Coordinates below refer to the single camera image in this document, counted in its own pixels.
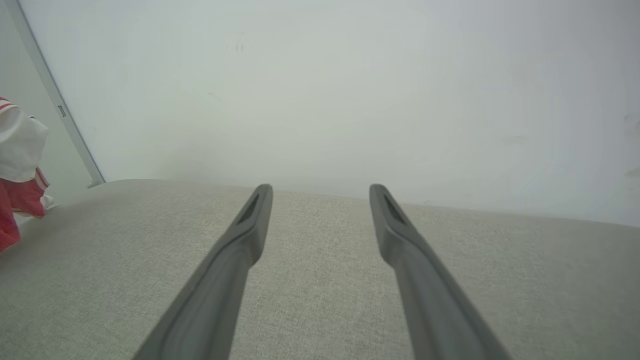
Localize red and white basketball jersey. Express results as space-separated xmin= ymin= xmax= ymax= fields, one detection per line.
xmin=0 ymin=96 xmax=51 ymax=254

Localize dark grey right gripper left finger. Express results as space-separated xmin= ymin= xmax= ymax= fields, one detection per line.
xmin=132 ymin=183 xmax=274 ymax=360

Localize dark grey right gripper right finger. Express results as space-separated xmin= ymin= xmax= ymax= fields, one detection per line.
xmin=369 ymin=183 xmax=512 ymax=360

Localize grey metal wall strip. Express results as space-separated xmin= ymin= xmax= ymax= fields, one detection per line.
xmin=7 ymin=0 xmax=106 ymax=189

